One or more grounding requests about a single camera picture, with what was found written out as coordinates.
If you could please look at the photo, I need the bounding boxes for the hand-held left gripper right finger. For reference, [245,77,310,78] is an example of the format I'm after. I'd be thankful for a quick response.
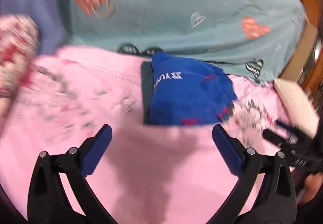
[209,124,297,224]

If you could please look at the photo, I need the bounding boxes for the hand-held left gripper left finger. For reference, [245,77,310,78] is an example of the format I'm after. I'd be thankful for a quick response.
[26,124,119,224]

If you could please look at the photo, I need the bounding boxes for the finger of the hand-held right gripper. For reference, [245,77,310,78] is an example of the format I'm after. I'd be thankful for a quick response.
[262,129,292,151]
[276,120,300,136]

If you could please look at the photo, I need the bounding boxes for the blue and red pants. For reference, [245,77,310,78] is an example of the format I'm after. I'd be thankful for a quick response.
[149,52,238,125]

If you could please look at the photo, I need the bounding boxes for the person's right hand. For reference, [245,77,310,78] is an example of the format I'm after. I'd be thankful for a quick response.
[301,173,323,205]

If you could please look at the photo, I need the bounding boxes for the cream quilted pillow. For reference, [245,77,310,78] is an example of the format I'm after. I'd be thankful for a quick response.
[274,78,320,139]

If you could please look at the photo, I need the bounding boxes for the pink floral bed sheet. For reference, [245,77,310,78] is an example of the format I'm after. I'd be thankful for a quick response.
[0,46,299,224]

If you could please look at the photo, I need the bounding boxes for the dark folded garment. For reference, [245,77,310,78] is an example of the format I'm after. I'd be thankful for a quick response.
[141,61,155,125]

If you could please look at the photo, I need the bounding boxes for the wooden headboard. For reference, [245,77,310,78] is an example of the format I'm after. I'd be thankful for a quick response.
[282,0,323,89]

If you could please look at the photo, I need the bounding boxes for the red floral quilt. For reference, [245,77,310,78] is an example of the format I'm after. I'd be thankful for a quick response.
[0,14,41,126]

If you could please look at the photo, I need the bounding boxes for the teal heart-print pillow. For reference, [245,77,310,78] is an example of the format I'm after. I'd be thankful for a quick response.
[58,0,308,81]

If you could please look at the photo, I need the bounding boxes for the purple plaid pillow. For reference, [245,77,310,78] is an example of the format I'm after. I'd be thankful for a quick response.
[0,0,66,56]

